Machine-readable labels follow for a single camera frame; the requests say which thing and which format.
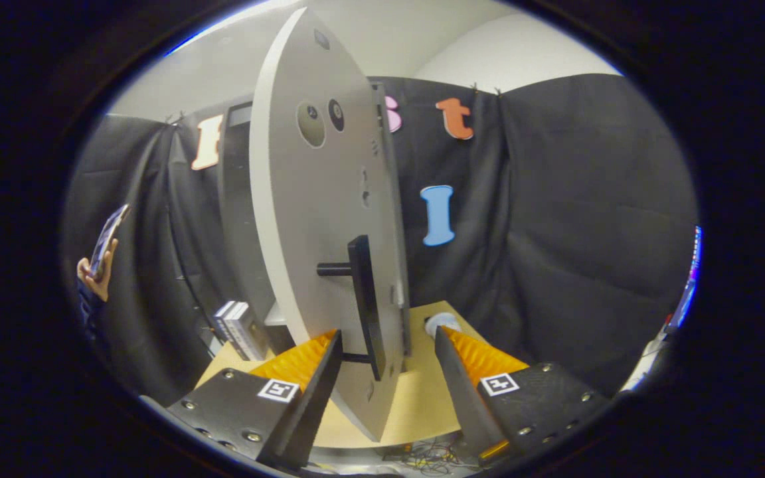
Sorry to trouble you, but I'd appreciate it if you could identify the tangle of cables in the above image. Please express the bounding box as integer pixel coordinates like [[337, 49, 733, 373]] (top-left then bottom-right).
[[382, 438, 483, 477]]

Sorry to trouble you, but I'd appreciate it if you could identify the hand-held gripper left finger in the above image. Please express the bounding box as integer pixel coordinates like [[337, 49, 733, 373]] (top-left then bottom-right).
[[167, 329, 345, 469]]

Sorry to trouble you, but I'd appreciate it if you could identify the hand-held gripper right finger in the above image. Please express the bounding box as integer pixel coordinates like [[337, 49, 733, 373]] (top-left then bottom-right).
[[434, 325, 612, 462]]

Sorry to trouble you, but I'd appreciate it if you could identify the smartphone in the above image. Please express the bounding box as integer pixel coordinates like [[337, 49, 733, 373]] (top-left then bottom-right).
[[88, 203, 132, 278]]

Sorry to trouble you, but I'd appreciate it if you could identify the white cabinet door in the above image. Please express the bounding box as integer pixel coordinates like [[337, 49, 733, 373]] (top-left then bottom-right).
[[250, 7, 411, 442]]

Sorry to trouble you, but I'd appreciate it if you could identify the white round object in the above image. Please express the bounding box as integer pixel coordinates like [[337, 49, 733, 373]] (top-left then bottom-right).
[[424, 312, 463, 339]]

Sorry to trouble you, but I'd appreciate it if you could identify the computer monitor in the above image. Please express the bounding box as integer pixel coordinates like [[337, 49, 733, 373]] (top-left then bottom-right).
[[668, 226, 703, 329]]

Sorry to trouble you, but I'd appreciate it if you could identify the black door handle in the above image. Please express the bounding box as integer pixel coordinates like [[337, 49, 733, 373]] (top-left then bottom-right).
[[316, 234, 387, 382]]

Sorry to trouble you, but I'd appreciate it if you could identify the grey cabinet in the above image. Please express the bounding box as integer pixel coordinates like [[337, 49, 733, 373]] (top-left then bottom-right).
[[216, 81, 413, 359]]

